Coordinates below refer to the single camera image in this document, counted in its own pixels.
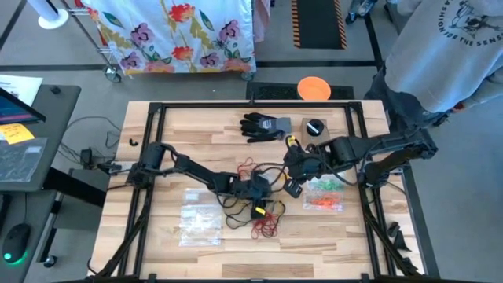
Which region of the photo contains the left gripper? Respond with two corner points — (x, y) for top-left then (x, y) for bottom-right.
(231, 171), (276, 221)

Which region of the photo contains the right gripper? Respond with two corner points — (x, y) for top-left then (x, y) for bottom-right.
(282, 145), (329, 200)

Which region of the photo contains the small cardboard box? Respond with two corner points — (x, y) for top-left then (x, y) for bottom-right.
(301, 117), (330, 147)

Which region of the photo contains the black work glove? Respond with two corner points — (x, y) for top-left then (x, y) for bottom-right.
(240, 112), (294, 143)
(244, 112), (276, 125)

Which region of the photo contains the pile of clear plastic bags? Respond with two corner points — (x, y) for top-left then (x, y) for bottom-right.
(178, 188), (225, 248)

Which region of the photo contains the black grate floor mat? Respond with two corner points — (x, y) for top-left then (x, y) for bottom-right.
(246, 81), (355, 101)

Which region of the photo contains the orange disc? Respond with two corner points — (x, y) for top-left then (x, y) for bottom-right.
(297, 76), (332, 101)

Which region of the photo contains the black hazard-striped floor mat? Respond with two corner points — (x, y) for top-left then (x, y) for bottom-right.
(291, 0), (349, 50)

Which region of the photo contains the floral print cloth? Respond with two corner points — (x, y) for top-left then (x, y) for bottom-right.
(80, 0), (257, 78)

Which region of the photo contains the black power adapter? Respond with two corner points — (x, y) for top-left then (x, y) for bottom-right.
(80, 147), (95, 168)

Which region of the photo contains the pink cloth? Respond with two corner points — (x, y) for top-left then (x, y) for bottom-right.
(253, 0), (272, 43)

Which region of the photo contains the person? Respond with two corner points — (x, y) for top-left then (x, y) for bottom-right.
(363, 0), (503, 130)

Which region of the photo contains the black office desk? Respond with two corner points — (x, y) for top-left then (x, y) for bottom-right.
(0, 84), (83, 193)

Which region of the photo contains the grey plastic sleeve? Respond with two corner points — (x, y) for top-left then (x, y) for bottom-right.
(0, 137), (48, 184)

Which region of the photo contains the yellow sticky note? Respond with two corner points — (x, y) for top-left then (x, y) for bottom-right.
(0, 123), (36, 145)

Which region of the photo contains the black computer mouse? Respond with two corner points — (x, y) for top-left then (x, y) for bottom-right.
(2, 222), (31, 265)

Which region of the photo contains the black computer monitor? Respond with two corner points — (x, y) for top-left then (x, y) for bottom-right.
(0, 86), (47, 126)

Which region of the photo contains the white paper sheet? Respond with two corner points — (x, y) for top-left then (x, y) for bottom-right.
(0, 74), (44, 107)

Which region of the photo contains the black pole white base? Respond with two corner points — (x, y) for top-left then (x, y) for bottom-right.
(27, 0), (70, 31)

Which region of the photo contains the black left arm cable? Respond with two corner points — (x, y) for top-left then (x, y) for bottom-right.
(215, 160), (290, 231)

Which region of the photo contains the black aluminium table frame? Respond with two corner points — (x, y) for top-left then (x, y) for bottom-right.
(94, 101), (424, 283)

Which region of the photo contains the thin grey floor cable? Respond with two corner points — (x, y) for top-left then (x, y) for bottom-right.
(58, 116), (123, 174)

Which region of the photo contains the metal wire rack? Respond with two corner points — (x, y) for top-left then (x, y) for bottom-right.
(58, 0), (123, 83)

